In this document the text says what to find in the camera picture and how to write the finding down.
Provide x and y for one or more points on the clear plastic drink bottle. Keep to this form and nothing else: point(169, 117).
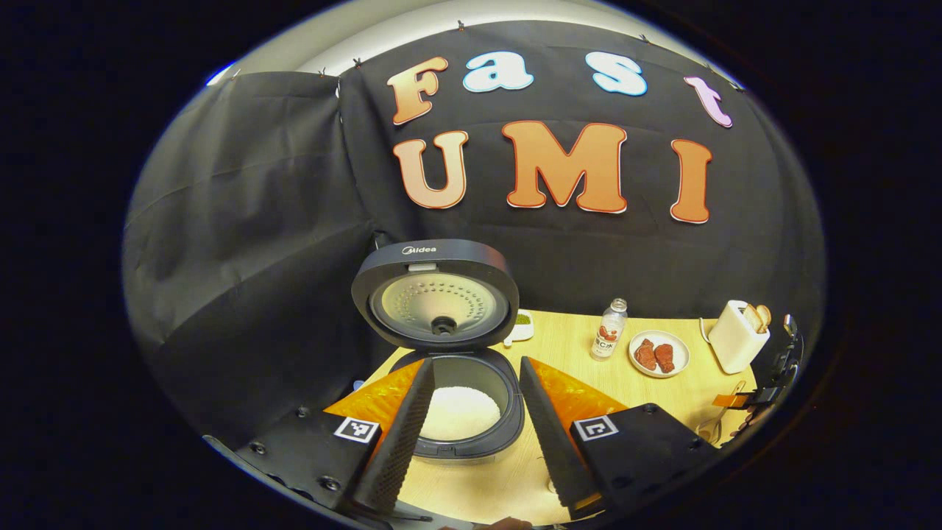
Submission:
point(608, 335)

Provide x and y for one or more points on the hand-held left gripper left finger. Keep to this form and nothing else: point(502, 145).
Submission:
point(401, 442)

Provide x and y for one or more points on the white toaster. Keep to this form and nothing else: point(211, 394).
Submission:
point(732, 342)

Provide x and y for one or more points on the toasted bread slice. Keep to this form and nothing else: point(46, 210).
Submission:
point(765, 315)
point(752, 316)

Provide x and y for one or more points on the white round plate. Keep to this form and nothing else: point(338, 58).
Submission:
point(681, 357)

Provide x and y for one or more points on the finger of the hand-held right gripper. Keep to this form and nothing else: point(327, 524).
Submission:
point(751, 399)

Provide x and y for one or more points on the white rice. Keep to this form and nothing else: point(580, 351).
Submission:
point(464, 412)

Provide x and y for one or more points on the red meat piece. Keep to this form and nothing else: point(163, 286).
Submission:
point(664, 358)
point(645, 355)

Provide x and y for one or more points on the black rice cooker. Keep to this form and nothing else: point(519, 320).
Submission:
point(434, 254)

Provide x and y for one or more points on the ceiling light panel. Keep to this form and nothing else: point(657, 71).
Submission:
point(219, 73)

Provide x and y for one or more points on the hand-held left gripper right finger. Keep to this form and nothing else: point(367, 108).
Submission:
point(552, 442)

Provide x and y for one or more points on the white divided bean dish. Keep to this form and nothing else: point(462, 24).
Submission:
point(521, 327)

